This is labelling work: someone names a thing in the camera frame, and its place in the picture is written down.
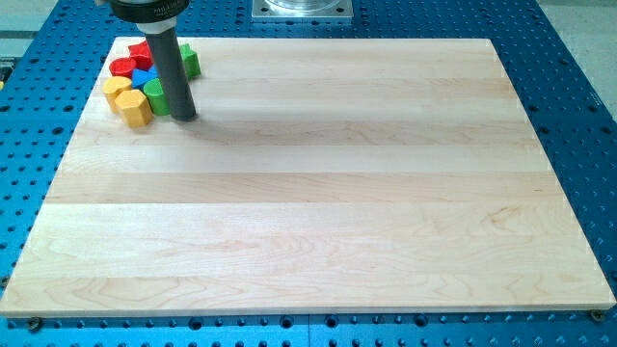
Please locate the red cylinder block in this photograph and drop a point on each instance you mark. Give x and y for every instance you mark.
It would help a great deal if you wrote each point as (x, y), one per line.
(123, 67)

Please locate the yellow hexagon block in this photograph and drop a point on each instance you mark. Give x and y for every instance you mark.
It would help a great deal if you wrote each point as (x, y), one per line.
(134, 109)

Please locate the yellow heart block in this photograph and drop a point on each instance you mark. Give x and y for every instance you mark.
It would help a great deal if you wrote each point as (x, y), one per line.
(112, 87)

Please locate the light wooden board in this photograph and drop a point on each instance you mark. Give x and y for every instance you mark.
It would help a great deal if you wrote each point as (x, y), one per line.
(321, 176)

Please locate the green star block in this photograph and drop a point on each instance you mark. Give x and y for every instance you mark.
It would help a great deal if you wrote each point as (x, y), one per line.
(190, 60)

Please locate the blue perforated table plate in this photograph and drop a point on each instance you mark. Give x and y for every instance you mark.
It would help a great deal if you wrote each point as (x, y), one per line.
(54, 78)

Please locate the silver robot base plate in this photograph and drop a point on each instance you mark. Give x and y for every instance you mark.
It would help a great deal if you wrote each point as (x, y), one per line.
(302, 9)

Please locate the blue triangle block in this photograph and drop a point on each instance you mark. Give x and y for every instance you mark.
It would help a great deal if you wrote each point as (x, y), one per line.
(140, 77)

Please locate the board stop screw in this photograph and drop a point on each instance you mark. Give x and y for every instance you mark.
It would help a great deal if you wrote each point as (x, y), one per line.
(597, 316)
(34, 324)

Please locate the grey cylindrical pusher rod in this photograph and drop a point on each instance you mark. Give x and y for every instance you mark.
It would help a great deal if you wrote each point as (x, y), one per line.
(164, 48)

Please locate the red star block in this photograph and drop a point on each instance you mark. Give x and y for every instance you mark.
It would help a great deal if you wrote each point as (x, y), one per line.
(140, 54)

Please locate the green cylinder block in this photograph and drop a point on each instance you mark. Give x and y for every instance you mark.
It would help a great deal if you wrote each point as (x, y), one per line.
(156, 97)

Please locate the right board stop screw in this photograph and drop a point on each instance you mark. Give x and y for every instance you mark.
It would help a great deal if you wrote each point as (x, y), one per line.
(597, 316)

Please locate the left board stop screw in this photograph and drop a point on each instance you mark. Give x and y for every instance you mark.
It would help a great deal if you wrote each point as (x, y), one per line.
(34, 324)

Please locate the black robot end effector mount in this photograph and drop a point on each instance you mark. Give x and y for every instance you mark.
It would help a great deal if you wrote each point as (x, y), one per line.
(145, 11)

